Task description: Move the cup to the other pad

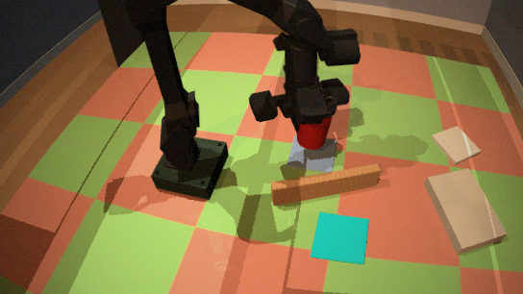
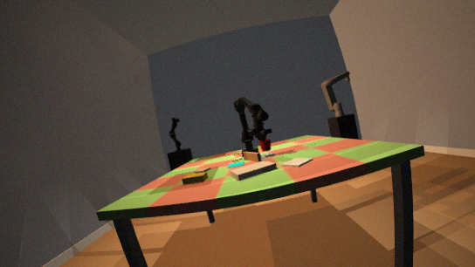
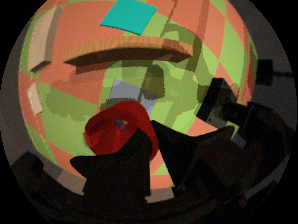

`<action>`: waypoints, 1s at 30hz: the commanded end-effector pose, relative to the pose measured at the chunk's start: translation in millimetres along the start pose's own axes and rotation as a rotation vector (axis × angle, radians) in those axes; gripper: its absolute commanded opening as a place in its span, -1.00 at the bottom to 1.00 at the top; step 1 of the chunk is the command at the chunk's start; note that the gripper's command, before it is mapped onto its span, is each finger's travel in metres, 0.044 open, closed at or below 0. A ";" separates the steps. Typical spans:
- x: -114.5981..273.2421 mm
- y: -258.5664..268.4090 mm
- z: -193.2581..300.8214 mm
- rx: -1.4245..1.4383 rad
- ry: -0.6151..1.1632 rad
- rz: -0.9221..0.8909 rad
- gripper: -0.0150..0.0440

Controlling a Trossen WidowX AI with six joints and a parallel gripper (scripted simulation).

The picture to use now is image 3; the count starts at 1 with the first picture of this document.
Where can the red cup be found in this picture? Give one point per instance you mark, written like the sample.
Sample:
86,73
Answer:
103,136

